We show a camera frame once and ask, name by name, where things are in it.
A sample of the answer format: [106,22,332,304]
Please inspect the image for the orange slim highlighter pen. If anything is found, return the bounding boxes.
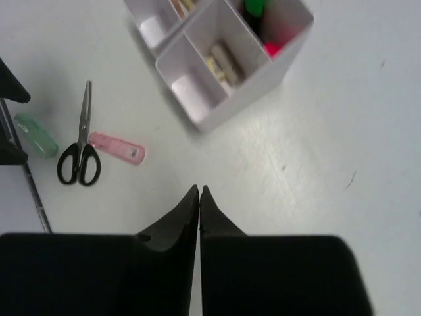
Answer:
[171,0,185,18]

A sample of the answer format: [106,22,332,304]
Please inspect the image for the green correction tape case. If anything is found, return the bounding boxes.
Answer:
[14,113,59,159]

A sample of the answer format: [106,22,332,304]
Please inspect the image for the small tan eraser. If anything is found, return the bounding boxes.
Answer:
[205,55,228,82]

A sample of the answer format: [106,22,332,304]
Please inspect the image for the pink correction tape case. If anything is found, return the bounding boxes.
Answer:
[89,132,146,165]

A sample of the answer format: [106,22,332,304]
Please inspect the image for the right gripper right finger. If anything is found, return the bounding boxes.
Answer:
[200,187,373,315]

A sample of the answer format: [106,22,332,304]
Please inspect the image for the pink black highlighter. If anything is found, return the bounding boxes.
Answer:
[264,41,285,59]

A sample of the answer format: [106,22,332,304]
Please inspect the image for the yellow slim highlighter pen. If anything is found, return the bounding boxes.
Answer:
[180,0,195,11]

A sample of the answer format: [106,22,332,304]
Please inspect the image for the left white organizer tray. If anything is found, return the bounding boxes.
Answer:
[124,0,206,57]

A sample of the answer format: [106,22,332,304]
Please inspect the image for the white eraser stick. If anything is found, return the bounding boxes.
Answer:
[210,43,241,85]

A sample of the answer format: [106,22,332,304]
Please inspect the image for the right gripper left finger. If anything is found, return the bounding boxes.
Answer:
[1,186,199,315]

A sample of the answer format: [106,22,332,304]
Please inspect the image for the black handled scissors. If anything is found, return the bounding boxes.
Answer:
[57,80,102,187]

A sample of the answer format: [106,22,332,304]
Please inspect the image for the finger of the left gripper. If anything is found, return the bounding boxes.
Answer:
[0,59,30,103]

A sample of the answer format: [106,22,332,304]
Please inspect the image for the white organizer tray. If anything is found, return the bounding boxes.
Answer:
[124,0,206,57]
[156,1,314,132]

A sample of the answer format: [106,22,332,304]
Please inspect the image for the right white organizer tray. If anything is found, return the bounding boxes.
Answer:
[156,1,314,132]

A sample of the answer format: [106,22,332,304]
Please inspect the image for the green black highlighter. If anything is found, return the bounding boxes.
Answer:
[244,0,266,18]

